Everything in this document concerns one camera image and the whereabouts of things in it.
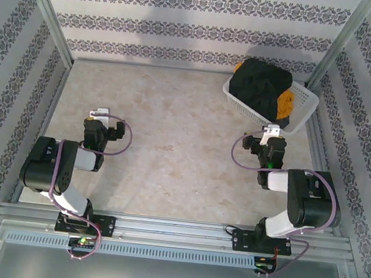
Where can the black t-shirt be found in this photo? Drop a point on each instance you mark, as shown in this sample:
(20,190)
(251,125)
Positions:
(258,87)

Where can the orange t-shirt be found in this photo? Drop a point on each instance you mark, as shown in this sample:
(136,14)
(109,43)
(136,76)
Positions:
(285,103)

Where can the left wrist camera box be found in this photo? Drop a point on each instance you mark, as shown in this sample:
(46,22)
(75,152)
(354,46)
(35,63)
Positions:
(99,114)

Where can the aluminium frame post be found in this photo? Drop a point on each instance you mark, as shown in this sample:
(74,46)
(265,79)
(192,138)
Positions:
(338,45)
(49,12)

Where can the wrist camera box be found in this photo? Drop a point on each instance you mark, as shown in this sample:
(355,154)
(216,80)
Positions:
(270,132)
(99,114)

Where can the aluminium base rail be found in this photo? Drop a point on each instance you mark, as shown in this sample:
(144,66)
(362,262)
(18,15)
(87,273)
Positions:
(175,231)

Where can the white plastic basket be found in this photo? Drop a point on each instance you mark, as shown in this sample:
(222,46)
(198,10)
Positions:
(305,99)

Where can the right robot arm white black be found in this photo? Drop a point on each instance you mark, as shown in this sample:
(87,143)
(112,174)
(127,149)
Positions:
(315,207)

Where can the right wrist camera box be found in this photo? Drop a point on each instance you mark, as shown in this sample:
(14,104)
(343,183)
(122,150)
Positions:
(270,132)

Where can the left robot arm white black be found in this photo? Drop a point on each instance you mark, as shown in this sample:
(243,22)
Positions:
(48,170)

